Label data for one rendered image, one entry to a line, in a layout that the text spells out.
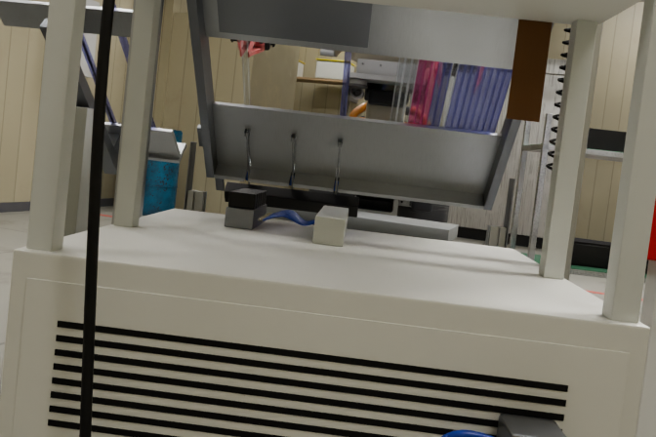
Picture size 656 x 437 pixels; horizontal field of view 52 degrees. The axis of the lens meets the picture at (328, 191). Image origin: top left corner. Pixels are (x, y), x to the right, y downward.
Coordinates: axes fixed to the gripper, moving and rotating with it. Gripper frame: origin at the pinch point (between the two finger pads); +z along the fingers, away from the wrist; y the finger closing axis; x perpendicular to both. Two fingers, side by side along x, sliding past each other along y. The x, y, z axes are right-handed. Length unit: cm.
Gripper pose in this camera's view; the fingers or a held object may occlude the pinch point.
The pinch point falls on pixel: (245, 52)
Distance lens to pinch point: 149.8
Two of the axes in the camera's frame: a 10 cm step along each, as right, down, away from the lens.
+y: 9.9, 1.2, -0.4
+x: -0.6, 7.0, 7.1
